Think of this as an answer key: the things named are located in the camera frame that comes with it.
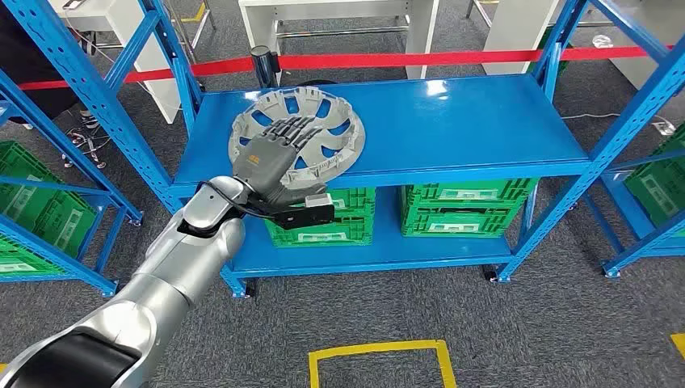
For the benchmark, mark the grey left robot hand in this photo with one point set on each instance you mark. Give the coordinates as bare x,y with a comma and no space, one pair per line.
265,160

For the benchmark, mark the grey plastic hubcap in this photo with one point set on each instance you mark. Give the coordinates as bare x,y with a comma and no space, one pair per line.
353,140

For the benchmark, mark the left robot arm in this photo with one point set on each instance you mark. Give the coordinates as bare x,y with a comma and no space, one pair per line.
160,278

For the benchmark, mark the blue steel shelf rack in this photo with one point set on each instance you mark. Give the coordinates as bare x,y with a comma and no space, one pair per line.
428,123
626,209
96,174

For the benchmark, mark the black stanchion base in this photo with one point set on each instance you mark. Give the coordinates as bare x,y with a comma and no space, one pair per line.
316,83

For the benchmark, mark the white table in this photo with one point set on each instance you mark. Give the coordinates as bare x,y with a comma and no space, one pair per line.
155,80
420,32
513,37

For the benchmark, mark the red barrier belt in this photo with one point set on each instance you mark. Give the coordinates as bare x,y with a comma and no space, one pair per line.
401,60

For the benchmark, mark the office chair base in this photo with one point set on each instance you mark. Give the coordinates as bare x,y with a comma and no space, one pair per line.
85,142

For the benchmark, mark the smartphone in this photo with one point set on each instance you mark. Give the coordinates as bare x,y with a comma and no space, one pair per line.
74,4

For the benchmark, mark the person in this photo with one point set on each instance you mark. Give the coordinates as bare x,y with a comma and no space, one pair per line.
27,64

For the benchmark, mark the small white crumpled object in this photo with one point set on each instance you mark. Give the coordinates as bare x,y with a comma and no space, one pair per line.
602,41

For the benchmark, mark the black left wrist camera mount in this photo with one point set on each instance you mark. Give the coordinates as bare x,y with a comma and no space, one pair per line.
305,217

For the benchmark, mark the black stanchion post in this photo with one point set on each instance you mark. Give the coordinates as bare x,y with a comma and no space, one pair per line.
265,67

